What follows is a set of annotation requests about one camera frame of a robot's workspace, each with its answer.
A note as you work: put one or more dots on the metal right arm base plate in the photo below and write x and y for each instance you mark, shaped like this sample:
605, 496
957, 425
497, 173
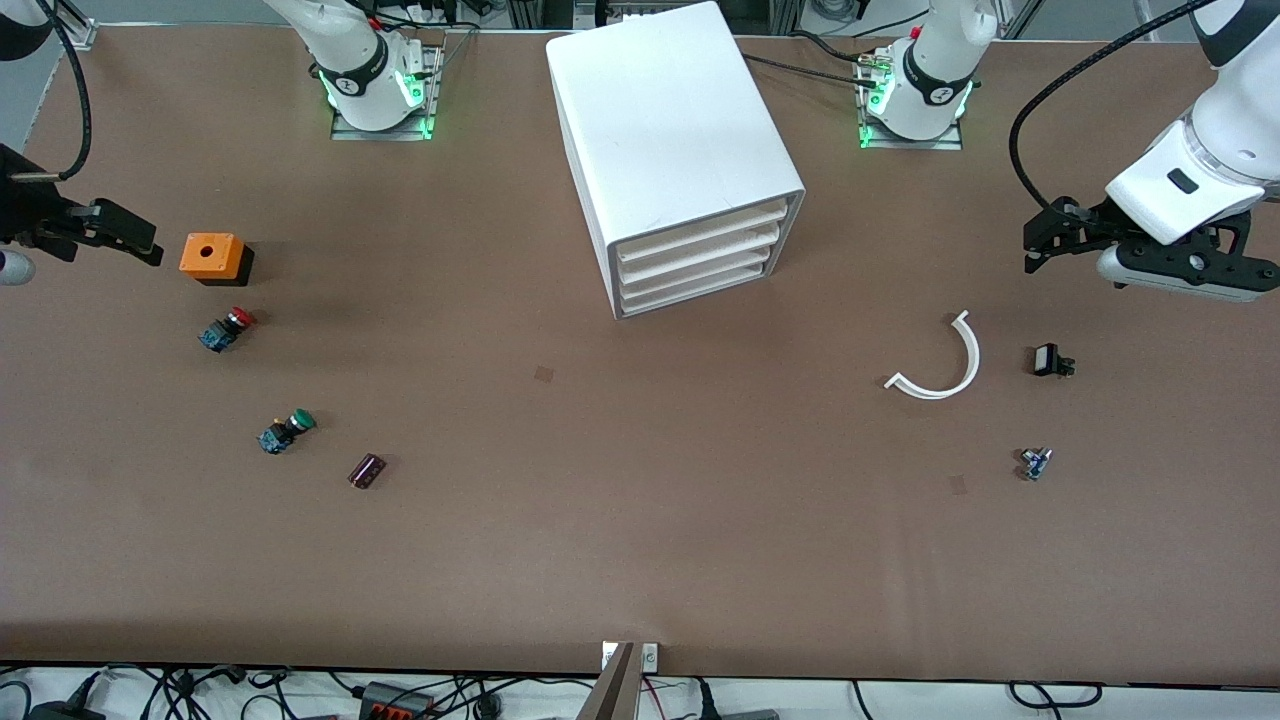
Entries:
432, 110

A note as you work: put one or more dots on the aluminium frame profile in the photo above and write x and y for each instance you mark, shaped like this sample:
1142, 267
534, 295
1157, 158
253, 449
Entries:
80, 30
1145, 20

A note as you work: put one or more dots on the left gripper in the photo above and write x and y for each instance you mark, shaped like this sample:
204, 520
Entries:
1094, 222

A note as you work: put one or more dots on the black plug adapter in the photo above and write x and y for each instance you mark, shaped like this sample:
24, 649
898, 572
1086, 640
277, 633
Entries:
60, 712

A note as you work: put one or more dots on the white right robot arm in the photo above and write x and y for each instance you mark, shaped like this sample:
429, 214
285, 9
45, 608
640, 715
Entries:
350, 60

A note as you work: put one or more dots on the maroon cylindrical capacitor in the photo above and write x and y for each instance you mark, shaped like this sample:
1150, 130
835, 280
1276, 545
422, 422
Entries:
366, 471

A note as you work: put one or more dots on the white metal bracket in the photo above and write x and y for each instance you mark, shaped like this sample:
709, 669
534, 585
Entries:
650, 656

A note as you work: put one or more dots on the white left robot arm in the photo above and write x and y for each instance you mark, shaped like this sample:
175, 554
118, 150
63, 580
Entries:
940, 60

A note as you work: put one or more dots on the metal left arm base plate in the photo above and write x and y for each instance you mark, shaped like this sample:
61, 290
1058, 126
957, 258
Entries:
910, 144

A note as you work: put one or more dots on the white curved plastic strip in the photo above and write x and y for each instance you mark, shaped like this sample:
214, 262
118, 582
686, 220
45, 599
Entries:
975, 360

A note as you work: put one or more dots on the black power strip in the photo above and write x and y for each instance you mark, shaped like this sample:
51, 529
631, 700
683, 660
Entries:
395, 705

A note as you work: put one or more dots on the white drawer cabinet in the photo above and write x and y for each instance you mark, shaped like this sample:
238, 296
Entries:
660, 120

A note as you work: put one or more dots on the small blue electronic component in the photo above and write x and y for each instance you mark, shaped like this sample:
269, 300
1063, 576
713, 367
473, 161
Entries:
1034, 463

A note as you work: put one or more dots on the red push button switch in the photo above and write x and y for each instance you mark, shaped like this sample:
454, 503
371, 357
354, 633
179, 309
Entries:
225, 330

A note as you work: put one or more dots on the tan wooden post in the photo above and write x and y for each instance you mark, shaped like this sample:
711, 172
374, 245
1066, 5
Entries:
615, 690

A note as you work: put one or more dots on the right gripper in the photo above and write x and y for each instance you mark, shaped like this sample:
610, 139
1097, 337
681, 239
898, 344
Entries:
22, 208

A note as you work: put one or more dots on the orange box with black base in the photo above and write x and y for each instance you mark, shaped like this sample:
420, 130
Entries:
210, 252

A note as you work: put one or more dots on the small black component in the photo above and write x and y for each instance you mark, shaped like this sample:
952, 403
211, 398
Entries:
1046, 359

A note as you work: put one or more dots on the green push button switch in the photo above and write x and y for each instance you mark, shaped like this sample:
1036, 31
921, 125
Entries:
285, 432

